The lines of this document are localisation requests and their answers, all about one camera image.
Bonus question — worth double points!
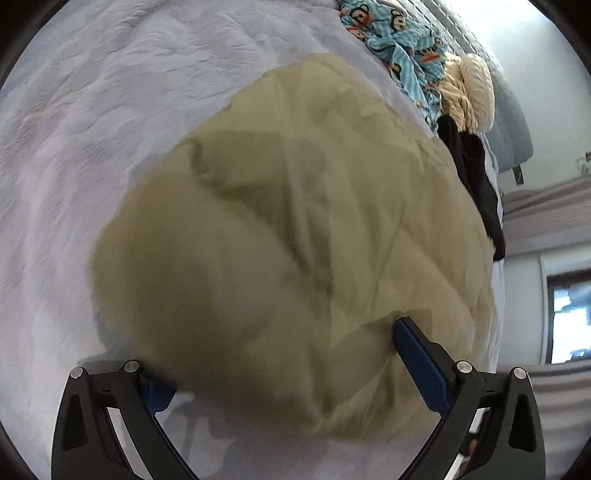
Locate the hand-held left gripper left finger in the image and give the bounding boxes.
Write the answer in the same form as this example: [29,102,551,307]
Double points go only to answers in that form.
[52,360,205,480]

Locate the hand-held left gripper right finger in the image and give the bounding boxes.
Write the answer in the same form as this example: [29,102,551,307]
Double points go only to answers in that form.
[392,316,546,480]

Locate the beige puffer jacket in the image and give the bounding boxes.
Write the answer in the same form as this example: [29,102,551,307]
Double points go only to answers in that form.
[90,52,502,439]

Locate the window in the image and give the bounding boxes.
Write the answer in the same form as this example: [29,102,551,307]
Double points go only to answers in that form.
[540,271,591,366]

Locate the grey curtain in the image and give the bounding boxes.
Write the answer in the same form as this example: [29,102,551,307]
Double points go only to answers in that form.
[501,178,591,254]

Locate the black folded garment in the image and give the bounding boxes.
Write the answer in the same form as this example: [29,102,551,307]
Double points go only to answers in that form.
[436,115,508,263]

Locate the grey quilted headboard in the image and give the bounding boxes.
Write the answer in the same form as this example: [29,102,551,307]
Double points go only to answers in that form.
[416,0,534,174]

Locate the cream knit garment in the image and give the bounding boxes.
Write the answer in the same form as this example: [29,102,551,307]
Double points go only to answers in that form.
[457,54,496,134]

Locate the lavender embossed blanket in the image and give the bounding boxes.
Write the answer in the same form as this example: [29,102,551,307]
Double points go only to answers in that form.
[0,0,509,480]

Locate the blue cartoon print cloth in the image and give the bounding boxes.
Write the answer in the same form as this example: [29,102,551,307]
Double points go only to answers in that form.
[339,0,452,136]

